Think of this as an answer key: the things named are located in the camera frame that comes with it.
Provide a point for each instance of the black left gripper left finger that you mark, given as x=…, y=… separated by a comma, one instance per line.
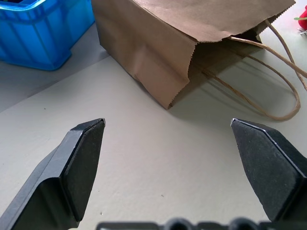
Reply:
x=72, y=167

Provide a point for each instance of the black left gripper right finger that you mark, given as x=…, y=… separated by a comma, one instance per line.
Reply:
x=268, y=165

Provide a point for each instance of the blue plastic bin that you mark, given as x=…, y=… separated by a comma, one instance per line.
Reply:
x=36, y=33

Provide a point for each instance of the red toy with green band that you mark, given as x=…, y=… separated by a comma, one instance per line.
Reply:
x=302, y=18

